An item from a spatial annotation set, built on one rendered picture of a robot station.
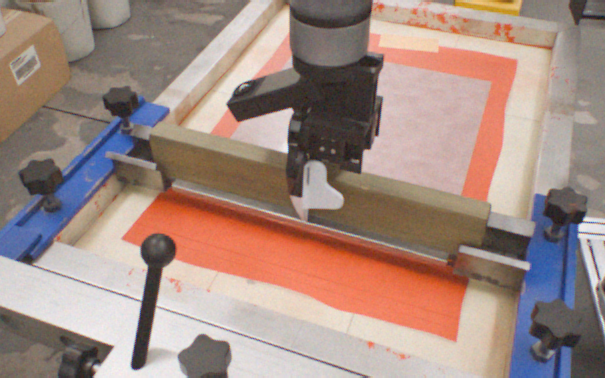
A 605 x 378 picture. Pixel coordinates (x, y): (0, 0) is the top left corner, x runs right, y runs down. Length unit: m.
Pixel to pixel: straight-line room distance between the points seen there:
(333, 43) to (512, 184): 0.40
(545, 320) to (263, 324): 0.26
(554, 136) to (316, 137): 0.40
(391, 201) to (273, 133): 0.30
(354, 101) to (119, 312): 0.30
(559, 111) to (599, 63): 2.26
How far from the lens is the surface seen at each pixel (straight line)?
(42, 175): 0.73
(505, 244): 0.73
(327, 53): 0.55
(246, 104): 0.64
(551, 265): 0.72
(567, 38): 1.16
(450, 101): 1.00
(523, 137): 0.96
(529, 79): 1.09
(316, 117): 0.61
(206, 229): 0.77
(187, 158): 0.75
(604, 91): 3.02
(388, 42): 1.14
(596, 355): 1.69
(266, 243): 0.75
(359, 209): 0.69
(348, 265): 0.72
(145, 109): 0.90
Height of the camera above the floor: 1.51
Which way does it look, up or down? 43 degrees down
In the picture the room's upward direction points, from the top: straight up
